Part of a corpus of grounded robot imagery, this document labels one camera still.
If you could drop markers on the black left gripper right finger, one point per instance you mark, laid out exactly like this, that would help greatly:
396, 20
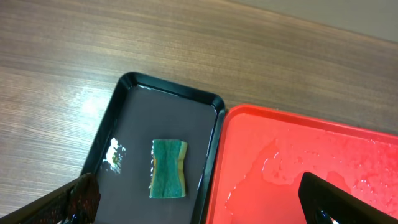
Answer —
322, 202

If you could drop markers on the green yellow sponge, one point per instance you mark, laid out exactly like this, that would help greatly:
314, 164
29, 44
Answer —
167, 171

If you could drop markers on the dark brown tray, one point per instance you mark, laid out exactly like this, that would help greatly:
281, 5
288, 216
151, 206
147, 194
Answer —
141, 109

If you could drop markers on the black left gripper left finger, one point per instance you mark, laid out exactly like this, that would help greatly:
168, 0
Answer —
75, 202

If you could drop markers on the red plastic tray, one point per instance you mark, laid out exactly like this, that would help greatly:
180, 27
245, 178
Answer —
263, 154

